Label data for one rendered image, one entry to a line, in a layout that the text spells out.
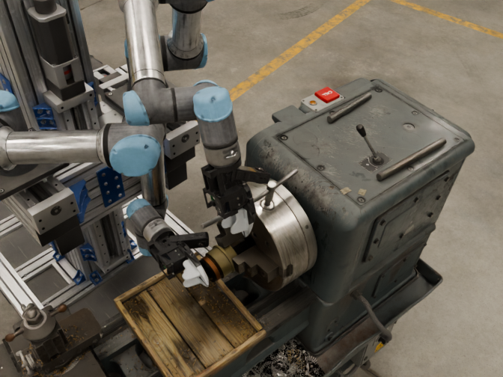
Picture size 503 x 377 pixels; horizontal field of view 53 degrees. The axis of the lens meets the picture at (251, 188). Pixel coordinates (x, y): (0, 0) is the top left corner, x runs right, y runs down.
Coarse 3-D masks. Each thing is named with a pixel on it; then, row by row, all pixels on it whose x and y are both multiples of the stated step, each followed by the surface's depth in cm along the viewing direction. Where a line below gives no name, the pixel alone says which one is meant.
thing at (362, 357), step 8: (352, 296) 169; (360, 296) 167; (368, 304) 166; (368, 312) 168; (376, 320) 171; (384, 328) 175; (384, 336) 189; (368, 344) 203; (376, 344) 211; (384, 344) 206; (360, 352) 208; (368, 352) 210; (376, 352) 219; (352, 360) 217; (360, 360) 211; (368, 360) 237; (352, 368) 224; (368, 368) 235; (344, 376) 221
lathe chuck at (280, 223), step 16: (256, 192) 139; (256, 208) 135; (272, 208) 136; (288, 208) 137; (256, 224) 137; (272, 224) 133; (288, 224) 135; (240, 240) 150; (256, 240) 141; (272, 240) 133; (288, 240) 134; (304, 240) 137; (272, 256) 137; (288, 256) 135; (304, 256) 138; (272, 288) 146
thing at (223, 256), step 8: (216, 248) 140; (224, 248) 141; (232, 248) 141; (208, 256) 140; (216, 256) 138; (224, 256) 138; (232, 256) 140; (208, 264) 137; (216, 264) 138; (224, 264) 138; (232, 264) 139; (208, 272) 143; (216, 272) 137; (224, 272) 138; (232, 272) 142; (216, 280) 139
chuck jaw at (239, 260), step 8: (256, 248) 142; (240, 256) 140; (248, 256) 140; (256, 256) 140; (264, 256) 140; (240, 264) 138; (248, 264) 137; (256, 264) 137; (264, 264) 137; (272, 264) 137; (240, 272) 140; (248, 272) 140; (256, 272) 139; (264, 272) 136; (272, 272) 136; (280, 272) 138; (288, 272) 138
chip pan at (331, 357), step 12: (420, 276) 206; (408, 288) 202; (420, 288) 202; (396, 300) 198; (408, 300) 198; (384, 312) 194; (396, 312) 194; (360, 324) 190; (372, 324) 190; (384, 324) 190; (348, 336) 186; (360, 336) 186; (324, 348) 183; (336, 348) 183; (348, 348) 183; (324, 360) 180; (336, 360) 180; (324, 372) 176
